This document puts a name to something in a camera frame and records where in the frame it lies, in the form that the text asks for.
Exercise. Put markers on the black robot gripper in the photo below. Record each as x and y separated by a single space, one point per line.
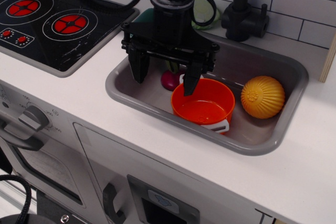
169 37

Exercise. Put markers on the purple toy beet green leaves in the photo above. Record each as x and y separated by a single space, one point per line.
170 79

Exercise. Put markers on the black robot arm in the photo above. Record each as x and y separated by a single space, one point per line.
174 7

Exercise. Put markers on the grey plastic sink basin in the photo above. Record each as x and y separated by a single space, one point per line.
236 64

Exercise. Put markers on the dark green toy cucumber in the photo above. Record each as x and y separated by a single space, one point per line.
146 16

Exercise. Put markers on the light green toy cabbage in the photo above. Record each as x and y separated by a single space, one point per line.
203 12

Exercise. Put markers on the black toy faucet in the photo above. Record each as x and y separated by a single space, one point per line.
241 22

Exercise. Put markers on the yellow ribbed toy ball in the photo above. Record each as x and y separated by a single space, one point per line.
262 97

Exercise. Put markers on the black toy stove top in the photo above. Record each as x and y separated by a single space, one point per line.
56 36

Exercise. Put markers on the grey dishwasher control panel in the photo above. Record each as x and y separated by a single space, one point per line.
156 206

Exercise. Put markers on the grey oven knob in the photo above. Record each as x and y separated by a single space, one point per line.
34 118

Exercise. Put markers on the oven door with window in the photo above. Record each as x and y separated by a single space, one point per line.
50 160

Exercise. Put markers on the wooden side panel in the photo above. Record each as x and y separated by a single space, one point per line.
328 61

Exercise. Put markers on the orange toy pot white handles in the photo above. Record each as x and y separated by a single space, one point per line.
211 105

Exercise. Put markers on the dark grey cabinet handle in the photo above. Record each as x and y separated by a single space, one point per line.
109 194

